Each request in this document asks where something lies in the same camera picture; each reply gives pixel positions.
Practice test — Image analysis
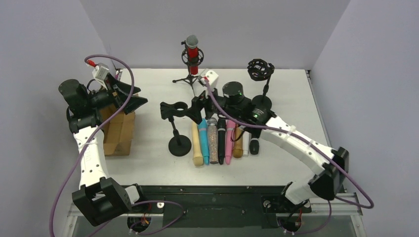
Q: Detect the gold microphone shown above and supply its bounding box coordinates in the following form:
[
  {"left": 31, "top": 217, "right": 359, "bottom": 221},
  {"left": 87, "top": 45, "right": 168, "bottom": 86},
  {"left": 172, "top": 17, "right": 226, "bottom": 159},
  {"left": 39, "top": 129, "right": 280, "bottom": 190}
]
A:
[{"left": 232, "top": 126, "right": 244, "bottom": 158}]

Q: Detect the aluminium frame rail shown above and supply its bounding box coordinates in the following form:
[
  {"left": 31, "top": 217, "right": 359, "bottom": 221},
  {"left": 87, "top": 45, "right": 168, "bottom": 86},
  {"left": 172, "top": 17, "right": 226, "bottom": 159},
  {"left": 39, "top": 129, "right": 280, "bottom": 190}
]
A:
[{"left": 67, "top": 193, "right": 363, "bottom": 217}]

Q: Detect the cream microphone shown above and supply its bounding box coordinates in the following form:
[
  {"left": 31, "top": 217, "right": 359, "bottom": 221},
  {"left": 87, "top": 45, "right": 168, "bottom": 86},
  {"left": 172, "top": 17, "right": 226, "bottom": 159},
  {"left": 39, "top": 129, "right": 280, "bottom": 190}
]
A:
[{"left": 191, "top": 122, "right": 204, "bottom": 166}]

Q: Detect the brown cardboard box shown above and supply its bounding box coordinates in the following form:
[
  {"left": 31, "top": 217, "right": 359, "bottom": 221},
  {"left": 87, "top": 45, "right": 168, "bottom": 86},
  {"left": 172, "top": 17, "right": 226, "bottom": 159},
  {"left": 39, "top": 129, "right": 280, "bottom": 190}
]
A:
[{"left": 103, "top": 111, "right": 135, "bottom": 157}]

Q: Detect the silver glitter microphone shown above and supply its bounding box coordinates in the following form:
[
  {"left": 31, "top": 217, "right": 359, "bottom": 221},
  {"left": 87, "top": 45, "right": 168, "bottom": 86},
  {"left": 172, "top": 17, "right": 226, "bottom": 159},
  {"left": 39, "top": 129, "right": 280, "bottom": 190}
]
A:
[{"left": 207, "top": 117, "right": 219, "bottom": 164}]

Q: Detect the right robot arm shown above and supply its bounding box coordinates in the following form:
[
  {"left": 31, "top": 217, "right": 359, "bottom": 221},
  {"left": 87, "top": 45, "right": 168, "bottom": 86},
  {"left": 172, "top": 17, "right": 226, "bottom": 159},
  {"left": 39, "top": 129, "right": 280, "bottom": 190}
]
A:
[{"left": 185, "top": 81, "right": 349, "bottom": 204}]

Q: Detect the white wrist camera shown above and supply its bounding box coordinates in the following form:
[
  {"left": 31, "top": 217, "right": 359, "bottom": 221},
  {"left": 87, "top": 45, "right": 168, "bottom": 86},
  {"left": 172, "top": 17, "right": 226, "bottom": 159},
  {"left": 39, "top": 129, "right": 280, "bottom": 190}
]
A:
[
  {"left": 87, "top": 60, "right": 109, "bottom": 88},
  {"left": 198, "top": 69, "right": 219, "bottom": 98}
]

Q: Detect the red glitter microphone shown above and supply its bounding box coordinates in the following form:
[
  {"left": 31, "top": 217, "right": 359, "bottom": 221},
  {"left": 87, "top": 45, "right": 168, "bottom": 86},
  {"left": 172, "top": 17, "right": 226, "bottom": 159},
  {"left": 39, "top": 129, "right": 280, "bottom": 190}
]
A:
[{"left": 185, "top": 35, "right": 199, "bottom": 75}]

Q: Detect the pink microphone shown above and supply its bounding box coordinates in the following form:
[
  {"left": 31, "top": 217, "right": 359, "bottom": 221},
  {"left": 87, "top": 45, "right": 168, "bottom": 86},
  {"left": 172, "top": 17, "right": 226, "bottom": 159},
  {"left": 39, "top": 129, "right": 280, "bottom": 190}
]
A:
[{"left": 225, "top": 120, "right": 236, "bottom": 165}]

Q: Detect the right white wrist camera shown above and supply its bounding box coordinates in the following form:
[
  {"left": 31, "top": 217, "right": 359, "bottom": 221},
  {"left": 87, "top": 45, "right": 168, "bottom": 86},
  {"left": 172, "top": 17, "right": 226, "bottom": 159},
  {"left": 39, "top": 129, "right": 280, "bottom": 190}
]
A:
[{"left": 198, "top": 69, "right": 219, "bottom": 98}]

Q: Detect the white microphone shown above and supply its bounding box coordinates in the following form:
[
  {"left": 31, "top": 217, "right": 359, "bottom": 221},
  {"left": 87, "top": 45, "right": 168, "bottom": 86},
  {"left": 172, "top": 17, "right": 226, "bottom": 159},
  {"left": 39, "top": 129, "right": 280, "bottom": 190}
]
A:
[{"left": 242, "top": 131, "right": 251, "bottom": 157}]

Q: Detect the black round-base shock-mount stand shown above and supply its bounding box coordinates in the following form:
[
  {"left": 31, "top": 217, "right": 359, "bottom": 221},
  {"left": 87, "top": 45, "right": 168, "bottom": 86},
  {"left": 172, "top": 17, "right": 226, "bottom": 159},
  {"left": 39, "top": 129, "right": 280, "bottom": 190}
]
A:
[{"left": 247, "top": 58, "right": 275, "bottom": 110}]

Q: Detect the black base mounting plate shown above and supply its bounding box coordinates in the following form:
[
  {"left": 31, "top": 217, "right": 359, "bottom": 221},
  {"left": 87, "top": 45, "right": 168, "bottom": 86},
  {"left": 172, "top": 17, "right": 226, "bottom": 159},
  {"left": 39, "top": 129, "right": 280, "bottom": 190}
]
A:
[{"left": 128, "top": 186, "right": 312, "bottom": 229}]

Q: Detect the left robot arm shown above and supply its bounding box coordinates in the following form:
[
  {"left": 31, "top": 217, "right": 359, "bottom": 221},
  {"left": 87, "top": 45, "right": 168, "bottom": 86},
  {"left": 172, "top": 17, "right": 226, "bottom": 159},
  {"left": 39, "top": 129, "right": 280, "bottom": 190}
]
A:
[{"left": 58, "top": 74, "right": 148, "bottom": 226}]

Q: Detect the black microphone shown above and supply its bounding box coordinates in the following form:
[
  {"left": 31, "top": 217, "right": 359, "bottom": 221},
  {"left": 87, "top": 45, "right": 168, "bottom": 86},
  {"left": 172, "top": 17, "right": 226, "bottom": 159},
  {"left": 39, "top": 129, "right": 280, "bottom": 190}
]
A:
[
  {"left": 217, "top": 118, "right": 226, "bottom": 165},
  {"left": 249, "top": 138, "right": 260, "bottom": 156}
]

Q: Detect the black tripod shock-mount stand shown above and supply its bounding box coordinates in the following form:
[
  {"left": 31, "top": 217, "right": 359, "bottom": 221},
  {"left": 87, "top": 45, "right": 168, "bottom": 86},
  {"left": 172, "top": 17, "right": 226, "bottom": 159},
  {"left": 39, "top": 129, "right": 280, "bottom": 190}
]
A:
[{"left": 172, "top": 40, "right": 204, "bottom": 95}]

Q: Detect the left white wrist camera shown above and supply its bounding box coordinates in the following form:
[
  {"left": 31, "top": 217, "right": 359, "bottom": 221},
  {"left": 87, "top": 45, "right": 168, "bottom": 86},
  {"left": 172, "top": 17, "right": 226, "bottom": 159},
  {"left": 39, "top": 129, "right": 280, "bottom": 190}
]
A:
[{"left": 87, "top": 60, "right": 109, "bottom": 88}]

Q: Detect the black clip microphone stand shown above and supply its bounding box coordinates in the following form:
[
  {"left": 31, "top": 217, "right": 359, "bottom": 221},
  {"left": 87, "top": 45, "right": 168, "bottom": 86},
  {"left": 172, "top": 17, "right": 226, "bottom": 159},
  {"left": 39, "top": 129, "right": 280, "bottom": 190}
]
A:
[{"left": 160, "top": 101, "right": 194, "bottom": 158}]

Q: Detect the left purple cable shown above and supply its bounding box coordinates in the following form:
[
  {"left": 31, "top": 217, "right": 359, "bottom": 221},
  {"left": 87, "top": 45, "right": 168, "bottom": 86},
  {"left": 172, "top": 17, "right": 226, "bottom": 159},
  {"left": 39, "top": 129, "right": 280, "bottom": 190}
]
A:
[{"left": 49, "top": 54, "right": 186, "bottom": 237}]

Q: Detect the blue microphone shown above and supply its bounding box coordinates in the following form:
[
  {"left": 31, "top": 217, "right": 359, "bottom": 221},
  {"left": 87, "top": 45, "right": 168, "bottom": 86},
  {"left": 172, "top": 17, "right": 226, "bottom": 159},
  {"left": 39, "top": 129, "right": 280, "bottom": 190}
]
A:
[{"left": 198, "top": 118, "right": 210, "bottom": 165}]

